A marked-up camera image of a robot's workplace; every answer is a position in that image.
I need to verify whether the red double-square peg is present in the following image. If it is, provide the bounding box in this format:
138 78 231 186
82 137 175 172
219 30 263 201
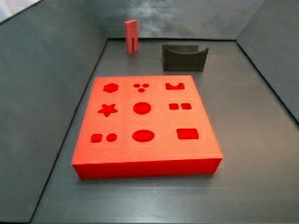
126 19 138 53

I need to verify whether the red foam shape board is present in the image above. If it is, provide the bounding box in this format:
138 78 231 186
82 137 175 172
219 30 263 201
72 75 223 179

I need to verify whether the black curved holder stand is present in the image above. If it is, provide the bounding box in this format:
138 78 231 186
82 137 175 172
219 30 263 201
163 45 210 72

